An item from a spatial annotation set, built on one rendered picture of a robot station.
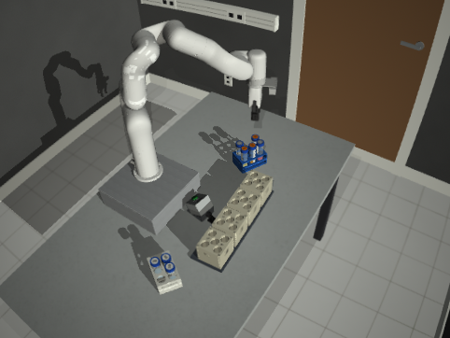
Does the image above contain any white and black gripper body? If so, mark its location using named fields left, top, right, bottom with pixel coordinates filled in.
left=246, top=83, right=262, bottom=108

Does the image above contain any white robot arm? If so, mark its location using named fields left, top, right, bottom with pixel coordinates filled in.
left=119, top=20, right=277, bottom=182

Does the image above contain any beige bucket adapter with holes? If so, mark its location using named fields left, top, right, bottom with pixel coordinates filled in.
left=241, top=169, right=273, bottom=207

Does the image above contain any white tube rack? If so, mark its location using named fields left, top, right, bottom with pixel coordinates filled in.
left=148, top=251, right=183, bottom=295

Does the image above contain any blue tube rack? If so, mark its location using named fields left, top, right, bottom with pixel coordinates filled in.
left=232, top=150, right=267, bottom=174

